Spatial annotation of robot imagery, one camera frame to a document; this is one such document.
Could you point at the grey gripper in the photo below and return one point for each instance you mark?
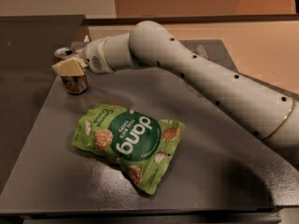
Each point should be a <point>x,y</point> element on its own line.
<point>95,55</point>

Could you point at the orange soda can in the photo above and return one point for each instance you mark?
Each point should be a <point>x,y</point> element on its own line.
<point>70,67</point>

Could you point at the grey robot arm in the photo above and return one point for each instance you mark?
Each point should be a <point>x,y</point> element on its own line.
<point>270,115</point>

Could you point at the green rice chips bag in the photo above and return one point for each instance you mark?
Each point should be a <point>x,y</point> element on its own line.
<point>142,146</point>

